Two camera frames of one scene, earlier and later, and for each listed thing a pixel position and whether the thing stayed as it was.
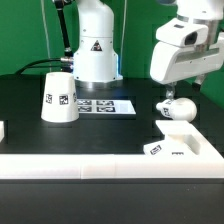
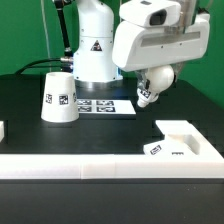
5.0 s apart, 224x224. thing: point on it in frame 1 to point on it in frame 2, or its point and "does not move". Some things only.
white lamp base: [181, 138] does not move
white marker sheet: [105, 106] does not move
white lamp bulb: [183, 108] to [161, 79]
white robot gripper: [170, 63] to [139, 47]
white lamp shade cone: [59, 100] does not move
